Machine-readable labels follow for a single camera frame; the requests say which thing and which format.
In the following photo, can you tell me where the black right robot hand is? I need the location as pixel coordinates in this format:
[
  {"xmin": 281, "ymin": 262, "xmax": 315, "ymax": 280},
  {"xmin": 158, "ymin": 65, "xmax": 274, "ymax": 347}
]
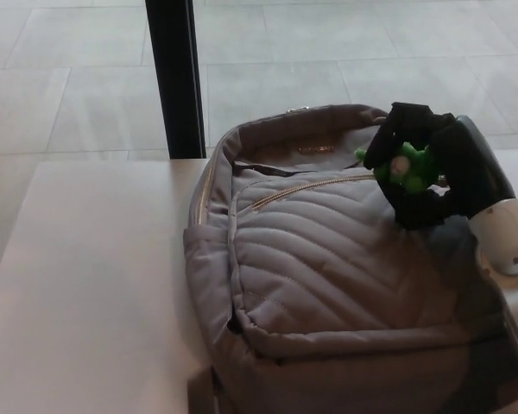
[{"xmin": 364, "ymin": 101, "xmax": 517, "ymax": 232}]

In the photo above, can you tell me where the grey quilted backpack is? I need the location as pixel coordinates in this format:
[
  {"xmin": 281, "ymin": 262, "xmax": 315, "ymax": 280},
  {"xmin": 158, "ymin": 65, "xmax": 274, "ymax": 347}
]
[{"xmin": 183, "ymin": 103, "xmax": 518, "ymax": 414}]

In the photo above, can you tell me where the black window frame post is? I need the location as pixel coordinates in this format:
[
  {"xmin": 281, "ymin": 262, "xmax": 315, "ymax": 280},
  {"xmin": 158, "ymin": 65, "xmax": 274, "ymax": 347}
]
[{"xmin": 144, "ymin": 0, "xmax": 208, "ymax": 161}]

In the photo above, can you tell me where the green frog plush keychain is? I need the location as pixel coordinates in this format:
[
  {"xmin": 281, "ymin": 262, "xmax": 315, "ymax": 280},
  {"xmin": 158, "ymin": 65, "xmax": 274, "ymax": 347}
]
[{"xmin": 354, "ymin": 141, "xmax": 442, "ymax": 193}]

